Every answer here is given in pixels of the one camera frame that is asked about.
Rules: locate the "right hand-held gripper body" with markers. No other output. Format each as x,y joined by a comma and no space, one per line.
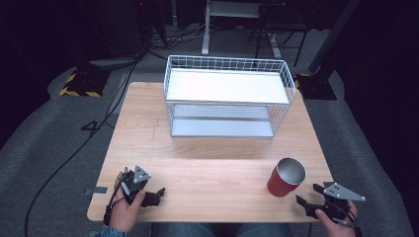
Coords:
339,197

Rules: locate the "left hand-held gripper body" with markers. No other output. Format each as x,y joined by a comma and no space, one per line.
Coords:
135,186

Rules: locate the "red cup with metal inside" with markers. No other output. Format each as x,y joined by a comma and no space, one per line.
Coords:
280,184

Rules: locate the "person's left hand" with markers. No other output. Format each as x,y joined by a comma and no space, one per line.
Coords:
125,210

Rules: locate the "person's right hand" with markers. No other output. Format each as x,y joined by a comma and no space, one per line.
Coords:
334,227

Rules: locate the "grey tape strip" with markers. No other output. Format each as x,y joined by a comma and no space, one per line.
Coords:
97,191

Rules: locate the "person's left leg in jeans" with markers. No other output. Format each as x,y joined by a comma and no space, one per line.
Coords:
184,231

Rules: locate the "person's leg in jeans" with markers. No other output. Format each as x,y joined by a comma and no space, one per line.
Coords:
184,231
265,231

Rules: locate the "person's right leg in jeans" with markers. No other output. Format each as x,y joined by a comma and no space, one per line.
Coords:
265,231

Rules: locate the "slanted black pole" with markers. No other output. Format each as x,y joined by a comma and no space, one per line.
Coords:
332,34

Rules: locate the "dark stand column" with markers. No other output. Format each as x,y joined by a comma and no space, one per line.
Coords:
126,26

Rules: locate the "black chair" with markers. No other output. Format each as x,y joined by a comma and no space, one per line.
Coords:
280,23

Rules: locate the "black yellow striped base plate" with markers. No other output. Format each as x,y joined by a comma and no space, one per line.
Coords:
316,87
84,84

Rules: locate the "white desk frame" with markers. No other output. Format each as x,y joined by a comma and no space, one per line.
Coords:
207,26

